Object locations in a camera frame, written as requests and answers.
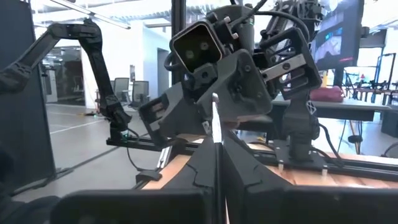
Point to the dark grey computer desk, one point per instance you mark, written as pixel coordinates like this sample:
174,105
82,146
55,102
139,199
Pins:
351,112

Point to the grey office chair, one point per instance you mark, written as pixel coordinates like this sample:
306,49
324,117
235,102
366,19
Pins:
121,87
140,91

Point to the black computer monitor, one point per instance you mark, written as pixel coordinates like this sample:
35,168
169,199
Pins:
339,37

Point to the tall black partition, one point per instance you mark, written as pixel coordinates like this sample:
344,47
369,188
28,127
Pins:
21,140

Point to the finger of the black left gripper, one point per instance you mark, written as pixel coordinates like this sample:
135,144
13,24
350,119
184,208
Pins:
174,118
245,90

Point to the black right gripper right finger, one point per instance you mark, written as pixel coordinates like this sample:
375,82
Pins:
311,205

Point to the red-pink crumpled bag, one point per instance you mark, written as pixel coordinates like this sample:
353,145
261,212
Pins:
326,95

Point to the black aluminium table frame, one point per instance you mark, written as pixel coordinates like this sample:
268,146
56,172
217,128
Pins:
178,9

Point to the thin makeup brush silver ferrule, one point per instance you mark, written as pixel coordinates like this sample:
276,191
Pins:
216,124

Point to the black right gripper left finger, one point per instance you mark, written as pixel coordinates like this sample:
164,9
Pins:
140,205

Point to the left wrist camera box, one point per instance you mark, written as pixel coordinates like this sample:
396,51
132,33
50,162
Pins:
197,46

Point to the silver aluminium corner bracket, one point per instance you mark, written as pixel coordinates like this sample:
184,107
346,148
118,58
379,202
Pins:
164,157

